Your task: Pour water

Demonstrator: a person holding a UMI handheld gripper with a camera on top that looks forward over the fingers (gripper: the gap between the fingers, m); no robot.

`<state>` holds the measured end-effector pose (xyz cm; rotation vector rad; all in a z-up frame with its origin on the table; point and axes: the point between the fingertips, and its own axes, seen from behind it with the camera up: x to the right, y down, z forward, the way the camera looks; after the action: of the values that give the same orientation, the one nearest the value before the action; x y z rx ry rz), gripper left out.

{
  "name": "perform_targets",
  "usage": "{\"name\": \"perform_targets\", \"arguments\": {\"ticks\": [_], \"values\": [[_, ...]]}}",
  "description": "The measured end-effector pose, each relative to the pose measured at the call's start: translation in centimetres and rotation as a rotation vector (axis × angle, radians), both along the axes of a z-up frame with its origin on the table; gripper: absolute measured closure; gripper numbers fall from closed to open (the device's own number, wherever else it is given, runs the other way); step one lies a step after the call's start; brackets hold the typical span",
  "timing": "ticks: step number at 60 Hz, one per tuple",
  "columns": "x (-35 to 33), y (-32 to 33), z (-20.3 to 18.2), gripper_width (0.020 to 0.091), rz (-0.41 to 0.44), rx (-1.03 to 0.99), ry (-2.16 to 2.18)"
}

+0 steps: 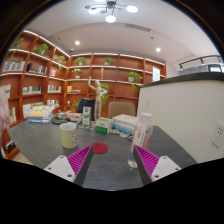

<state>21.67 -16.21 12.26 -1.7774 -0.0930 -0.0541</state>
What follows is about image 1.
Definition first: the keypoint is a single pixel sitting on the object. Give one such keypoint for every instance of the recessed ceiling downlight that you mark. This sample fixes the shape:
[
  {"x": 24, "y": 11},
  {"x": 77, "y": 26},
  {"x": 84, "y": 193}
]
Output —
[
  {"x": 77, "y": 42},
  {"x": 158, "y": 49}
]

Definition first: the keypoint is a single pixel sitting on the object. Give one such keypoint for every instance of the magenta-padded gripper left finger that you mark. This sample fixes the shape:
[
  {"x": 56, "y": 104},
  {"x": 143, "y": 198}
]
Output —
[{"x": 63, "y": 166}]

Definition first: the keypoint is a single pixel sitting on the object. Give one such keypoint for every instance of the metal stair railing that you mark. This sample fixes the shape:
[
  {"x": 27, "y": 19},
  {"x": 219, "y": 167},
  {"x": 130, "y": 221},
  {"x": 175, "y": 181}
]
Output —
[{"x": 200, "y": 59}]

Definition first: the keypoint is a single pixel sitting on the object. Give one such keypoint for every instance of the dark magazine stack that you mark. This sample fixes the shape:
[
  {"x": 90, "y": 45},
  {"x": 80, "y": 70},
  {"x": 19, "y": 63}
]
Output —
[{"x": 66, "y": 117}]

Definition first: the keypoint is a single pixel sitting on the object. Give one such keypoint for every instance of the beige chair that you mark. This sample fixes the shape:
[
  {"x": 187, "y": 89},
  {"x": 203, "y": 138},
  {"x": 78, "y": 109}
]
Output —
[{"x": 121, "y": 109}]

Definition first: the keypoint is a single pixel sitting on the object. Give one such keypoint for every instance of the white partition with dark top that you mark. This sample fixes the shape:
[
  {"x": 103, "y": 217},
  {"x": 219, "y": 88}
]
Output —
[{"x": 186, "y": 113}]

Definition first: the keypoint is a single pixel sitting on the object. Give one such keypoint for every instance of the yellow striped cup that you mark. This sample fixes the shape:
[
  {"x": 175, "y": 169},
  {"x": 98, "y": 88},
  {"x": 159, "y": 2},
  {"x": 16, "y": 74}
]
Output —
[{"x": 68, "y": 136}]

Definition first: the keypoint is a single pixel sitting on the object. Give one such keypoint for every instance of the flat round red coaster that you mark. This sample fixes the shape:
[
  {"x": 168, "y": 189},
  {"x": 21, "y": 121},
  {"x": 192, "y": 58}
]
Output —
[{"x": 100, "y": 148}]

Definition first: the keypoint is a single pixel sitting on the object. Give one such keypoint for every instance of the colourful book stack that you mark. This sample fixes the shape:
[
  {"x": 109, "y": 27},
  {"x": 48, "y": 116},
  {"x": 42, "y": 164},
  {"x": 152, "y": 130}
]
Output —
[{"x": 40, "y": 115}]

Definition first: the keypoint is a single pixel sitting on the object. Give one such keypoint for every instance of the clear plastic water bottle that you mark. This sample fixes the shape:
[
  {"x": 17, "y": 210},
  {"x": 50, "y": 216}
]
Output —
[{"x": 143, "y": 133}]

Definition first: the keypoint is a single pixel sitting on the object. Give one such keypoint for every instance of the white wall socket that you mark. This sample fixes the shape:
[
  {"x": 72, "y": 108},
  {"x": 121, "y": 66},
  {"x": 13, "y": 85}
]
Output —
[{"x": 219, "y": 134}]

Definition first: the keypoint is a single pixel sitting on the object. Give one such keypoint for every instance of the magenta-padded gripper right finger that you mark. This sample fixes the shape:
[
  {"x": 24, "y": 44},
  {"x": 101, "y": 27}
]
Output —
[{"x": 163, "y": 166}]

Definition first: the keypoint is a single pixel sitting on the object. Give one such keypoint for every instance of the tall green white carton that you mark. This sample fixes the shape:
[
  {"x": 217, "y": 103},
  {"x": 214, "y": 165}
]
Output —
[{"x": 87, "y": 116}]

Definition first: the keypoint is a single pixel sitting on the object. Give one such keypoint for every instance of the wooden shelf unit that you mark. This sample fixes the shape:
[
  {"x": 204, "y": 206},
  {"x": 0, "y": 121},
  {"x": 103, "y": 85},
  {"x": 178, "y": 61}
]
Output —
[{"x": 40, "y": 80}]

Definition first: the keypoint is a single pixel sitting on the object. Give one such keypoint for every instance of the ceiling chandelier with round lamps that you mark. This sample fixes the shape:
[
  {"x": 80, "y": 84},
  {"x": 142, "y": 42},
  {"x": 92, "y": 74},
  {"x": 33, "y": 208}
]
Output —
[{"x": 110, "y": 18}]

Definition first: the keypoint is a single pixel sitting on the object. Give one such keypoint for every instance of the wooden artist mannequin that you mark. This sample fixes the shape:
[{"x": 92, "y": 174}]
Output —
[{"x": 98, "y": 96}]

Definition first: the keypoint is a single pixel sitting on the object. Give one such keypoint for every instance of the ceiling air vent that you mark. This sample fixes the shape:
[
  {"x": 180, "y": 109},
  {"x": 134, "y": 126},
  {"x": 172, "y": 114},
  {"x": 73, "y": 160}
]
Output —
[{"x": 138, "y": 27}]

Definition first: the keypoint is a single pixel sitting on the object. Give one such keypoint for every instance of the white wall switch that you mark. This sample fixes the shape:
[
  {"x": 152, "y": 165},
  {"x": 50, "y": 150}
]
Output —
[{"x": 147, "y": 103}]

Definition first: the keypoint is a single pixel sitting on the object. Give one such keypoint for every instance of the white book stack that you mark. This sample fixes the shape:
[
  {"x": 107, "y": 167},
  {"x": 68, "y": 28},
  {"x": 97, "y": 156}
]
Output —
[{"x": 125, "y": 122}]

